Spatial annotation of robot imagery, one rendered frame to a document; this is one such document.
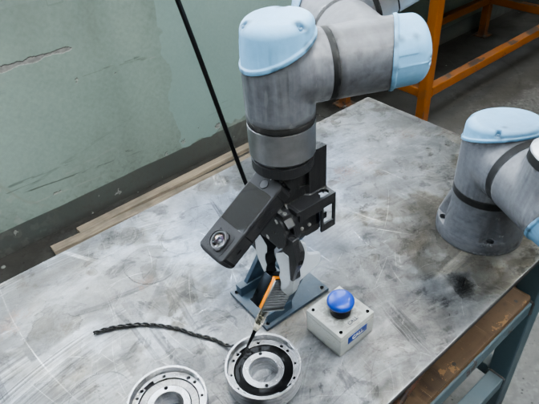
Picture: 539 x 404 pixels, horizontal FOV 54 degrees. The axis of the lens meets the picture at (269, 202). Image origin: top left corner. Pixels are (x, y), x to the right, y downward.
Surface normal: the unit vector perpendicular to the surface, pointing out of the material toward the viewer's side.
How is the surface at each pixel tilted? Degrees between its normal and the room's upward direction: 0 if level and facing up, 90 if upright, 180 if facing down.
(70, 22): 90
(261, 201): 32
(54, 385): 0
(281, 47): 88
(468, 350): 0
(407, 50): 66
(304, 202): 0
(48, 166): 90
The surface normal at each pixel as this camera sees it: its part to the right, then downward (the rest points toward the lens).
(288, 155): 0.17, 0.61
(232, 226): -0.44, -0.43
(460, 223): -0.76, 0.17
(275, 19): -0.06, -0.78
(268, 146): -0.43, 0.58
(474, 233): -0.51, 0.29
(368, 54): 0.18, 0.12
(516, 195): -0.97, 0.01
